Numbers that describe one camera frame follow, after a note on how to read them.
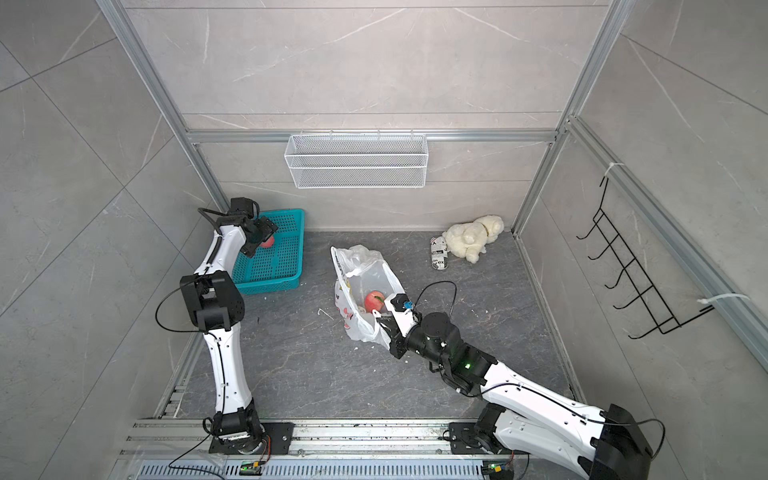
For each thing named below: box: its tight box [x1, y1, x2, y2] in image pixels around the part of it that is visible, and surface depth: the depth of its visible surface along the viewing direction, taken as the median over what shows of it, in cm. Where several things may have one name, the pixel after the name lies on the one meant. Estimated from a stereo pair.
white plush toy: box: [442, 215, 505, 264], surface depth 110 cm
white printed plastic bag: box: [330, 244, 405, 350], surface depth 79 cm
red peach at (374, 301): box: [364, 291, 385, 313], surface depth 96 cm
